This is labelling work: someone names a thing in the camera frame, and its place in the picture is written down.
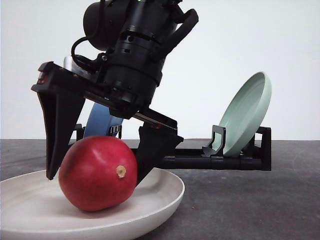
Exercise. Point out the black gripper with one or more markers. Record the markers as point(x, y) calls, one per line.
point(126, 83)

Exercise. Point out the white plate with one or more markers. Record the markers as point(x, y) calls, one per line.
point(33, 207)

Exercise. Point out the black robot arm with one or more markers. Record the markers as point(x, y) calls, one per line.
point(158, 16)

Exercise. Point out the blue plate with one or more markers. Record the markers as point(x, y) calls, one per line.
point(100, 120)

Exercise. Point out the mint green plate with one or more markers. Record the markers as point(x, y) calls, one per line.
point(244, 114)

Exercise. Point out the black plastic dish rack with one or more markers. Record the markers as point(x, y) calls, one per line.
point(210, 155)

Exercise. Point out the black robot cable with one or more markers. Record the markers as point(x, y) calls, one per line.
point(83, 59)

